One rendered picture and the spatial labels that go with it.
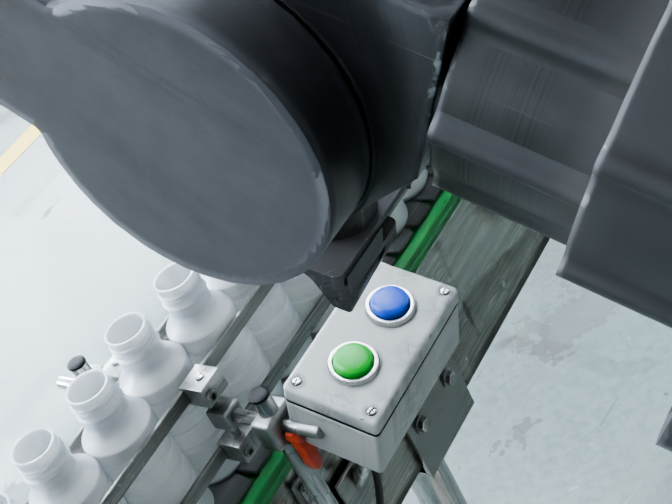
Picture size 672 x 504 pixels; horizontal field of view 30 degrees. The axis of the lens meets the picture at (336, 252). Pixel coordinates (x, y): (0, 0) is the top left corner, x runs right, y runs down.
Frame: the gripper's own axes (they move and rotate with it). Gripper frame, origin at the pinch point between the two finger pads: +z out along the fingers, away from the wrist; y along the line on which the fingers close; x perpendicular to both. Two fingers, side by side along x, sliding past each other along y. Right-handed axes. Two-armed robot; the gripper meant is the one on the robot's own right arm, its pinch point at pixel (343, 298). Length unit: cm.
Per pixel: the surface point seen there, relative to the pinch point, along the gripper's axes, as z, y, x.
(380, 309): 6.8, -4.9, -0.1
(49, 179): 197, -139, -195
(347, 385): 7.7, 1.8, 0.6
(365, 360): 6.8, -0.2, 1.1
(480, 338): 36.9, -26.5, -1.5
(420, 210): 22.7, -28.5, -8.8
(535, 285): 136, -113, -27
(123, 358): 9.9, 5.7, -17.3
